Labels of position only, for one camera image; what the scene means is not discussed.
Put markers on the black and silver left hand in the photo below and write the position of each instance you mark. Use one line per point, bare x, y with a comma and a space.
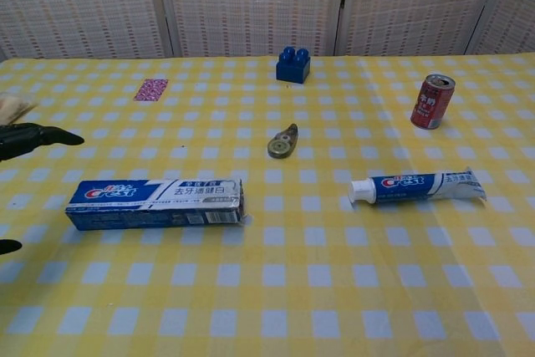
25, 137

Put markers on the blue and white toothpaste box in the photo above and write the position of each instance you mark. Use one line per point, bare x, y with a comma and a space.
159, 202

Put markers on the white and blue toothpaste tube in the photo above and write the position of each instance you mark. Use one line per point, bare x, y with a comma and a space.
414, 187

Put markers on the pink patterned card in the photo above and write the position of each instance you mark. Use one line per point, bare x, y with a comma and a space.
151, 90

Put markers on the woven folding screen panel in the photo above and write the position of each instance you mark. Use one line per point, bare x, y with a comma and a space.
418, 6
512, 10
251, 1
79, 6

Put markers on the correction tape dispenser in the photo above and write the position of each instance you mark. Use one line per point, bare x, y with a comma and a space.
281, 146

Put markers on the blue building block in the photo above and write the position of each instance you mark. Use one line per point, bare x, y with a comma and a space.
292, 67

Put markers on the yellow checked tablecloth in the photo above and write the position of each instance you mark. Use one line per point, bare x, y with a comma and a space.
292, 269

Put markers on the red drink can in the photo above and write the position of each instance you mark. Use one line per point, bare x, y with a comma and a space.
430, 104

